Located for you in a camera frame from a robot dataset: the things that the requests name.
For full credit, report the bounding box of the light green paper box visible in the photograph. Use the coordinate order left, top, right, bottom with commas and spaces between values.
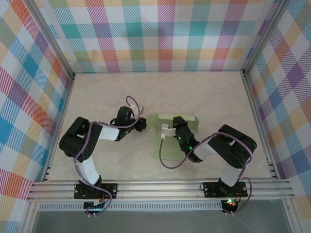
147, 113, 200, 161

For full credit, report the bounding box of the small circuit board yellow part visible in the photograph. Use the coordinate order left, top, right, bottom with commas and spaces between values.
222, 198, 238, 208

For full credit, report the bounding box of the circuit board with green lights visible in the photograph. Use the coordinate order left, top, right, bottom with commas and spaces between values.
84, 200, 107, 211

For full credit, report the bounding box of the grey metal plate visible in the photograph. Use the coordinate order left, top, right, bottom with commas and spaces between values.
31, 210, 292, 233

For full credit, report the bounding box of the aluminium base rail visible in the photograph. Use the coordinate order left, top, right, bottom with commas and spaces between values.
26, 178, 294, 202

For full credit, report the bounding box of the aluminium side rail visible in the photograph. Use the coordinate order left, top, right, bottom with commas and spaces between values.
41, 72, 76, 183
240, 69, 280, 179

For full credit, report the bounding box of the slotted metal cable tray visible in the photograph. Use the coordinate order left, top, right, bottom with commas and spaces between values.
38, 203, 223, 211

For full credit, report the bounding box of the aluminium frame post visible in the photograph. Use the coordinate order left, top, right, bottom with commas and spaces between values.
25, 0, 75, 76
242, 0, 291, 73

